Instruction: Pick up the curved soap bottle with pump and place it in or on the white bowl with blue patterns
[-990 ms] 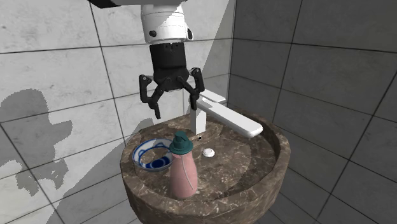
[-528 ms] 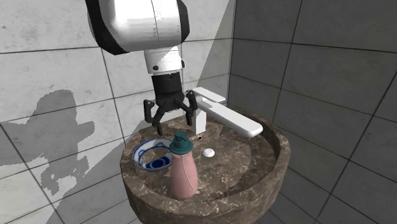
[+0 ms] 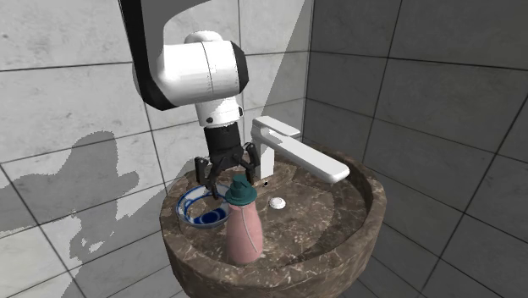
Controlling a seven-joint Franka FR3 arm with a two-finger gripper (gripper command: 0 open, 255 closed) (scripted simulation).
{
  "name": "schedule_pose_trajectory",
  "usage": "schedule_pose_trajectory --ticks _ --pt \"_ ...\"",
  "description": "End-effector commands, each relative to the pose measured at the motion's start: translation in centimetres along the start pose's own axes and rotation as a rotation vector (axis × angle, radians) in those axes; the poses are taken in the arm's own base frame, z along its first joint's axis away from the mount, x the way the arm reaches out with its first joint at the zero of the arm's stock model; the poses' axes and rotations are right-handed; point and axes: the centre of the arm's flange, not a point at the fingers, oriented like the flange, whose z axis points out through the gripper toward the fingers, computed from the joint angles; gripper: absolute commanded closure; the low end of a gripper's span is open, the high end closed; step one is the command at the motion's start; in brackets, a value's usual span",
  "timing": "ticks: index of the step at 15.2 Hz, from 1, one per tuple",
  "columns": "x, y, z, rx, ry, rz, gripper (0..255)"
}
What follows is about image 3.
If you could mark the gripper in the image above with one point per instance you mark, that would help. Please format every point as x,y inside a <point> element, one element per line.
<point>223,142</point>

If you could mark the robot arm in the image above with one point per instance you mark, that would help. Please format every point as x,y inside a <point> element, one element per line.
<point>194,74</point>

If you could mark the pink bottle with teal cap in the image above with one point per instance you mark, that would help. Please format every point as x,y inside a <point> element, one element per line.
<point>244,231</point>

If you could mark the white faucet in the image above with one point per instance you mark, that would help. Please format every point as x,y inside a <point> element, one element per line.
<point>301,155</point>

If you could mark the blue and white bowl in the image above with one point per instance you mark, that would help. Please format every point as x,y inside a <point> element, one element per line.
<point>194,204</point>

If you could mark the brown marble sink basin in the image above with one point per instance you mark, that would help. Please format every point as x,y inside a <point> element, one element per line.
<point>313,231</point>

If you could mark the white round drain plug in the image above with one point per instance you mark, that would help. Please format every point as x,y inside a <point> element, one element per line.
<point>277,202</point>

